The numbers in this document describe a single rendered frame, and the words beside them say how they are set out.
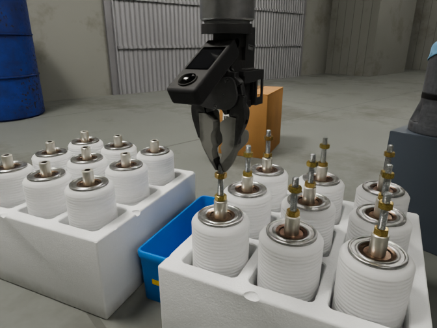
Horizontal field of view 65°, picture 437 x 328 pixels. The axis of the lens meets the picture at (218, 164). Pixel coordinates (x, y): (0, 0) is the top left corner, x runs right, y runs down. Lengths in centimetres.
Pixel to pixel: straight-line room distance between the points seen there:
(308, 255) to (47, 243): 51
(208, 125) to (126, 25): 330
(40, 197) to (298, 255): 53
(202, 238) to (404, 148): 64
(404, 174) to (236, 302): 63
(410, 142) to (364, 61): 506
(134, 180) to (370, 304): 52
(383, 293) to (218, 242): 23
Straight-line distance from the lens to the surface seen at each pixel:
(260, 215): 65
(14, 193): 89
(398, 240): 61
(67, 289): 81
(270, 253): 51
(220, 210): 55
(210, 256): 56
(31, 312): 85
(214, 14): 48
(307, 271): 52
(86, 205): 71
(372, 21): 601
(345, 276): 51
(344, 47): 620
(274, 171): 76
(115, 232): 71
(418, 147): 100
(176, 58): 407
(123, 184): 79
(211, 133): 52
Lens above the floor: 52
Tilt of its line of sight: 20 degrees down
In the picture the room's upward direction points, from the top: straight up
